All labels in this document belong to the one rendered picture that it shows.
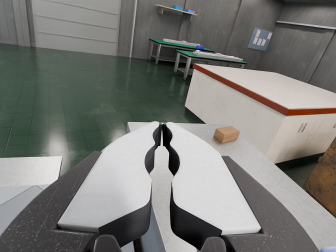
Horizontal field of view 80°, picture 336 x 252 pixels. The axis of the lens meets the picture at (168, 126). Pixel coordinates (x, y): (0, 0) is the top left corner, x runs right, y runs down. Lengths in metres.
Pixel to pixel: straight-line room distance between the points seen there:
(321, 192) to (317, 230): 1.98
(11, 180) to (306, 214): 1.19
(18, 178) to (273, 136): 2.42
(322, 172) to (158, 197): 2.31
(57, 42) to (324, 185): 7.54
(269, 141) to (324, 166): 0.58
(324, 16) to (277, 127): 9.31
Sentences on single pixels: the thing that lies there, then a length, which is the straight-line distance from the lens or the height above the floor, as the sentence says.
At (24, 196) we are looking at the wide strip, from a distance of 0.94.
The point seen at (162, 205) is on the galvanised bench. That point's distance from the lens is 0.63.
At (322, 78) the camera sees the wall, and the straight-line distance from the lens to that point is 11.07.
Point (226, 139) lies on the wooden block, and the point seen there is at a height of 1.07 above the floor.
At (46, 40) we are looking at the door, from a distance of 7.85.
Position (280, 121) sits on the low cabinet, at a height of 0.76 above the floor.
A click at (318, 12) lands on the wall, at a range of 11.82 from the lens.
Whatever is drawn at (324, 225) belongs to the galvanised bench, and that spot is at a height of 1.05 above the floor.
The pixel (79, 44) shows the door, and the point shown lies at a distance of 7.89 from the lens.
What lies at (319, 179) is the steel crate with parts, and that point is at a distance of 2.79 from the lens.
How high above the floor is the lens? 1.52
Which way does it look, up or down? 27 degrees down
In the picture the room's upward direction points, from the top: 12 degrees clockwise
